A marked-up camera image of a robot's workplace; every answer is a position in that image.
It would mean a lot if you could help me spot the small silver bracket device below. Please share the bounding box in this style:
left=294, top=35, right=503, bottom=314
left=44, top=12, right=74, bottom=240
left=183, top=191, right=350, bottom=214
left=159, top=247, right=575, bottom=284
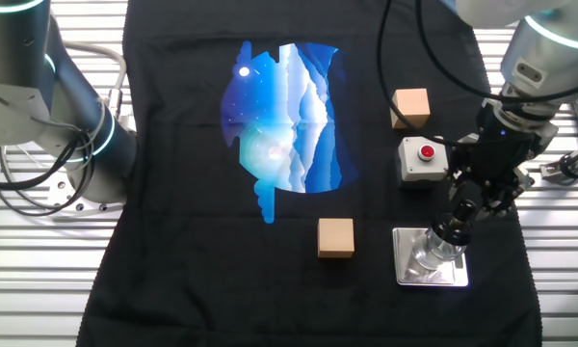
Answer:
left=539, top=148, right=578, bottom=184

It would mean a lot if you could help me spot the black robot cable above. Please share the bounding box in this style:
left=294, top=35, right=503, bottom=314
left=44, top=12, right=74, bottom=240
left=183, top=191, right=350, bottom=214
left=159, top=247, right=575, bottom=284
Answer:
left=415, top=0, right=578, bottom=103
left=375, top=0, right=459, bottom=148

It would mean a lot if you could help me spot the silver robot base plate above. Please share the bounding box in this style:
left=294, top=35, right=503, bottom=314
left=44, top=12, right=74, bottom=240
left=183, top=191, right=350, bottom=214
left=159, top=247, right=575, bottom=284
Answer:
left=45, top=168, right=126, bottom=216

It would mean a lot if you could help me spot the white box with red button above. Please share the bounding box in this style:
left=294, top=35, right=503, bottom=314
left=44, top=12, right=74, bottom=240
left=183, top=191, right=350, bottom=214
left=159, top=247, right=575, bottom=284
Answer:
left=395, top=135, right=450, bottom=183

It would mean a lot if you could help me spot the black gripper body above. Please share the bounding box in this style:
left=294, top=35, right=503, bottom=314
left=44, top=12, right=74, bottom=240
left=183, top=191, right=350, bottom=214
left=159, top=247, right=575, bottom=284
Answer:
left=450, top=98, right=560, bottom=189

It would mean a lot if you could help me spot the light wooden cube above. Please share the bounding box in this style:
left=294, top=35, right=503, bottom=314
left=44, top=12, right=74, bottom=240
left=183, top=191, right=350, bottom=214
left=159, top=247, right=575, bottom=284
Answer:
left=389, top=88, right=432, bottom=130
left=317, top=217, right=355, bottom=259

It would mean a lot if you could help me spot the grey cable with metal connector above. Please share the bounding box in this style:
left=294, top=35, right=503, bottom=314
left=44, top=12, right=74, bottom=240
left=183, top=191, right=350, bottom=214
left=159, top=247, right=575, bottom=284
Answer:
left=65, top=40, right=128, bottom=121

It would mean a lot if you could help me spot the silver digital scale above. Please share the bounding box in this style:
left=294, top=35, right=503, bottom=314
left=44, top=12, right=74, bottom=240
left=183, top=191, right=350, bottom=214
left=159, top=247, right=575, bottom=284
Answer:
left=391, top=227, right=470, bottom=288

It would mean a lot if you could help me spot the black cloth with blue print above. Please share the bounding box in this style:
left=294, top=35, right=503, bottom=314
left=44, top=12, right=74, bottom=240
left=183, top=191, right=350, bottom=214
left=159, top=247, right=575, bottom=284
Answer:
left=75, top=0, right=543, bottom=347

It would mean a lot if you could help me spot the clear glass jar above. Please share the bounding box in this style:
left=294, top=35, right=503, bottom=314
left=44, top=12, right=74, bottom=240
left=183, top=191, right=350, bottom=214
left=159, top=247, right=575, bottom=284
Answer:
left=411, top=226, right=467, bottom=270

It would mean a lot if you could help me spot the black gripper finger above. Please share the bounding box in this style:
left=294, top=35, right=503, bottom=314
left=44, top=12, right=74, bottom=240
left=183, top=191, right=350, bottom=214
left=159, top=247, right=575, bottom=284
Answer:
left=455, top=175, right=483, bottom=208
left=484, top=180, right=524, bottom=221

